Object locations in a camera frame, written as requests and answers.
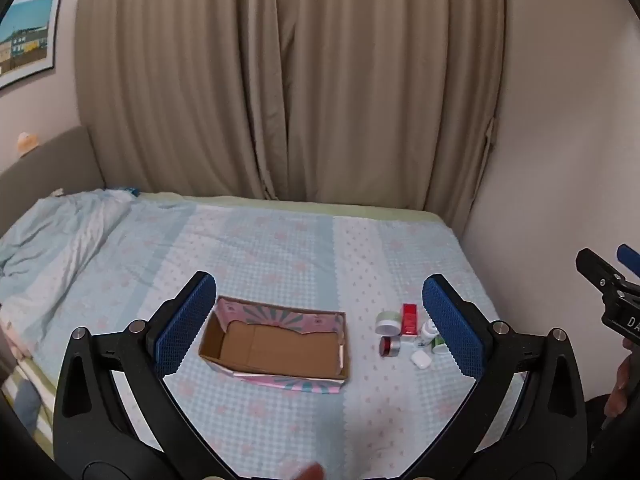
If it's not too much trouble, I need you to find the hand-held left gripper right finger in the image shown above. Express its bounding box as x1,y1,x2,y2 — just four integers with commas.
405,274,587,480

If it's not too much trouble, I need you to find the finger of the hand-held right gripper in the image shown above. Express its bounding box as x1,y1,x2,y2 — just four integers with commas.
617,243,640,278
575,247,628,292

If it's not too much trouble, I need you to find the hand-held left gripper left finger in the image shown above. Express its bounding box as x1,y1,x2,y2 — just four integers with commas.
52,271,236,480

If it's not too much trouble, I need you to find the red carton box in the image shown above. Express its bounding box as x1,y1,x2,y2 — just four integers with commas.
400,303,419,343

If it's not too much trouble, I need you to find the green lid cream jar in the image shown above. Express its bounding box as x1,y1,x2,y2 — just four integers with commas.
376,311,402,337

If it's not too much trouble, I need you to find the cardboard box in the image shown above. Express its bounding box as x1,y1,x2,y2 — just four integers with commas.
199,296,349,395

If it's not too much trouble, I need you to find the person's right hand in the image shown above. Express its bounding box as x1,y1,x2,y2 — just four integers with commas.
604,337,640,418

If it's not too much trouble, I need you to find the floral checked bed sheet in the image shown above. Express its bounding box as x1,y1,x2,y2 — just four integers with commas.
0,192,531,480

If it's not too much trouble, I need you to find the light blue quilt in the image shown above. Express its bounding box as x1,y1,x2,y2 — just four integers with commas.
0,189,137,311

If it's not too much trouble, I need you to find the green striped bedding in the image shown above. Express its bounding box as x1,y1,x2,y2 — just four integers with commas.
0,355,57,461

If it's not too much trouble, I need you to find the grey padded headboard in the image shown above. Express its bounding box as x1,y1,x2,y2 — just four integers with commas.
0,126,107,211

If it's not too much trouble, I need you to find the beige curtain panel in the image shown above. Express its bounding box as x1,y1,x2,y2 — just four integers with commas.
75,0,293,201
272,0,507,212

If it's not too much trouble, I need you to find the framed wall poster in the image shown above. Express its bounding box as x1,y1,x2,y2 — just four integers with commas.
0,0,64,91

